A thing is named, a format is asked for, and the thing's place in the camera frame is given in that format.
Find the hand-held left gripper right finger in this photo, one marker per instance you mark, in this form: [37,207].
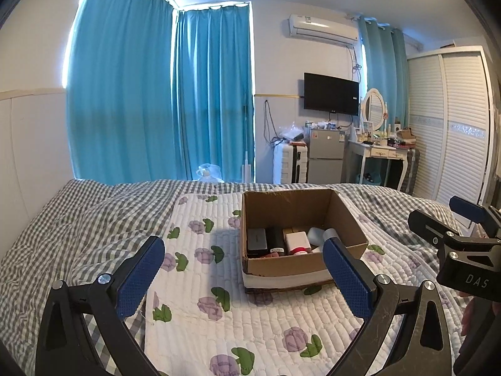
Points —
[348,282]

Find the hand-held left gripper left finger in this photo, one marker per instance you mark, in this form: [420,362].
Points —
[141,278]

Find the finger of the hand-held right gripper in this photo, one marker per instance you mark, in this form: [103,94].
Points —
[426,225]
[465,207]

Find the white cylindrical bottle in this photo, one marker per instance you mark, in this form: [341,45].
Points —
[317,237]

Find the red white round container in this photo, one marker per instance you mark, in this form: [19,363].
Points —
[302,250]

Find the brown cardboard box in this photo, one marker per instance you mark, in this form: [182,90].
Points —
[346,223]

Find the white small box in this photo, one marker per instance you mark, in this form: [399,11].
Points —
[296,239]

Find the black cylindrical device white label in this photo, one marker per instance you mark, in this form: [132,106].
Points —
[276,239]

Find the black rectangular case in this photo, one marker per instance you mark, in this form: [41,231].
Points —
[256,243]

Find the person's right hand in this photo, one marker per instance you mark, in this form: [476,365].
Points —
[468,317]

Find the grey suitcase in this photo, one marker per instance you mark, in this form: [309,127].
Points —
[413,170]

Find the white louvred wardrobe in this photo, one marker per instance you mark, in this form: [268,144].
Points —
[450,145]

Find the white floral quilted blanket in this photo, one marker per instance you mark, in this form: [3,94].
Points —
[203,258]

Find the white dressing table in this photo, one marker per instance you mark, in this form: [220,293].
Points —
[377,152]

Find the brown open box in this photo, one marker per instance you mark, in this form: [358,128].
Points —
[407,135]

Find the silver mini fridge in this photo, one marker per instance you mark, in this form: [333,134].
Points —
[327,152]

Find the oval white-framed mirror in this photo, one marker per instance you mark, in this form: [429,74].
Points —
[373,109]

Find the white suitcase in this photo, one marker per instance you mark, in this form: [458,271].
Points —
[287,164]

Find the crumpled clear plastic bag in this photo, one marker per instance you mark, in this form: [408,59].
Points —
[291,133]

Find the black television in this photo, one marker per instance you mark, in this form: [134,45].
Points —
[330,94]

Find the narrow blue curtain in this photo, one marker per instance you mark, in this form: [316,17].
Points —
[385,62]

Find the wide blue curtain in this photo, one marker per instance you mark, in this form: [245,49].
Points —
[121,86]

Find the white air conditioner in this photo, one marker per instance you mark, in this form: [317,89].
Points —
[323,29]

